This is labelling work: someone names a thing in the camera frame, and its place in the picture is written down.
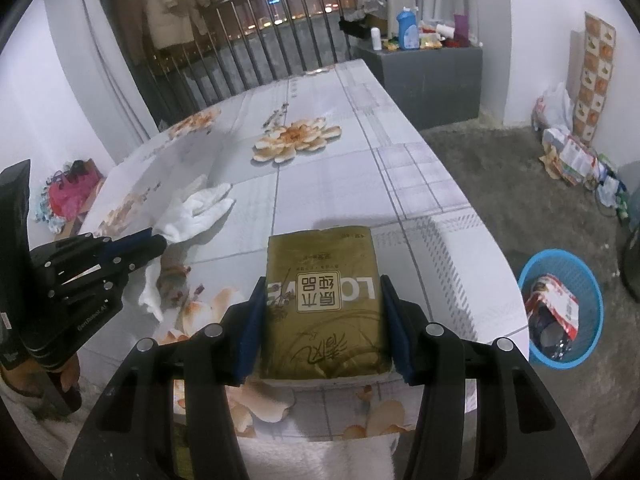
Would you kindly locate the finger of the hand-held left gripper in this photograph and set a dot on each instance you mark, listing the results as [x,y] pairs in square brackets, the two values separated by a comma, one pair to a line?
[100,290]
[80,250]

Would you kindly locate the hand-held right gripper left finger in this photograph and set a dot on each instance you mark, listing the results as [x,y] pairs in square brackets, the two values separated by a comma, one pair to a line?
[250,330]

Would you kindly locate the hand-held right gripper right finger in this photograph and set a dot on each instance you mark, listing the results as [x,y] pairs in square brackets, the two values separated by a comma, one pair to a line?
[397,330]

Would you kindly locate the golden tissue pack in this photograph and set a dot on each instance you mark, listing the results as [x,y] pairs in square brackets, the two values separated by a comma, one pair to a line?
[325,300]

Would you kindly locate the white cloth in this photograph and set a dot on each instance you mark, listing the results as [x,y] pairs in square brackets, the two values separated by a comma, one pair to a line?
[200,210]

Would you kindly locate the blue plastic basket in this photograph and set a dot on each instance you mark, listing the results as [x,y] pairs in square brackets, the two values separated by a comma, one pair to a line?
[587,300]

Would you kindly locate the person's left hand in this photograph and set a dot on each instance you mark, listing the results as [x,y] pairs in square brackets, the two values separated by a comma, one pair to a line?
[17,377]

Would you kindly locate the teal patterned cloth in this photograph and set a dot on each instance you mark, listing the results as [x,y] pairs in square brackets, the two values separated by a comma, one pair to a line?
[45,215]

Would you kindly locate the pink bag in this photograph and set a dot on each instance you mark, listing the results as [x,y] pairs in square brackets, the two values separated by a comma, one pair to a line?
[67,195]

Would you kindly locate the white fluffy rug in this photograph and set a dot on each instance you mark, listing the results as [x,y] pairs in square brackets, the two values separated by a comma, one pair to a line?
[325,460]

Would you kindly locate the floral tablecloth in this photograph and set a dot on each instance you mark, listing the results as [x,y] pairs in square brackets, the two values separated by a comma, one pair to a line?
[350,170]

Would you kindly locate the brown hanging jacket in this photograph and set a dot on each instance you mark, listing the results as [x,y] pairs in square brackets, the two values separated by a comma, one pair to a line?
[130,25]

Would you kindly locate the grey cabinet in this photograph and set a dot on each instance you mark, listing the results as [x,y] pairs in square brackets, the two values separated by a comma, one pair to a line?
[425,90]

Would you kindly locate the black round appliance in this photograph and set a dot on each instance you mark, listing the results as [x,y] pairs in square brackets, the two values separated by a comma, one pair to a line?
[632,265]

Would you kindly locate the pile of paper packaging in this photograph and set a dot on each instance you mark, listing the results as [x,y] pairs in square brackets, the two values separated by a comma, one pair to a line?
[575,157]

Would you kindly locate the beige hanging coat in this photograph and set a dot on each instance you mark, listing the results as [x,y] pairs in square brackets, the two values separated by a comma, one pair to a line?
[170,10]

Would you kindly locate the white plastic bag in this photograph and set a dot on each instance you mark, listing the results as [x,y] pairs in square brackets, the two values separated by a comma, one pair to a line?
[552,107]

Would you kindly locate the metal balcony railing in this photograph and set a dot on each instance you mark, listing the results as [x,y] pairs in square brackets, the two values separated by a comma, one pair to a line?
[280,45]

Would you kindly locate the small white bottle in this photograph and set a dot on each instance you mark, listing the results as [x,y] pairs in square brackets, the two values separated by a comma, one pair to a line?
[377,40]

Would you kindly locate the blue detergent bottle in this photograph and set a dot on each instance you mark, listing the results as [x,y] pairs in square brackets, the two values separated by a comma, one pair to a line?
[407,32]

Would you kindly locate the white tube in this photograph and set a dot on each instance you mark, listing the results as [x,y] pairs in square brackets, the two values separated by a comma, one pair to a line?
[445,30]

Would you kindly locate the maroon box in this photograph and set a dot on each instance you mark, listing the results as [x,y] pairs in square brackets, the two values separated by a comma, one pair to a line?
[462,30]

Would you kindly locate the tall patterned cardboard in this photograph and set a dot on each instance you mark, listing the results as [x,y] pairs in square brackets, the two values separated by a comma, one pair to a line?
[595,75]

